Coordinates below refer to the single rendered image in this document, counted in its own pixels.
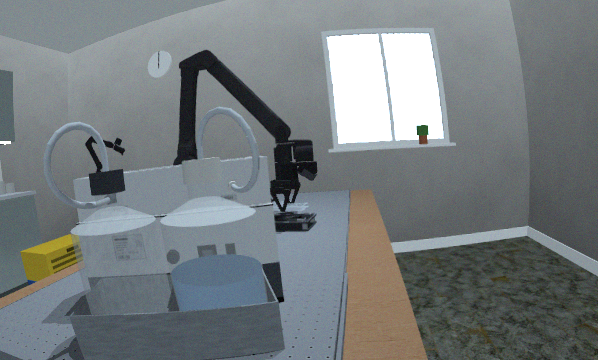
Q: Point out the white plastic bottle with black cap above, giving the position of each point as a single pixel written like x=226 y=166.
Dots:
x=118 y=253

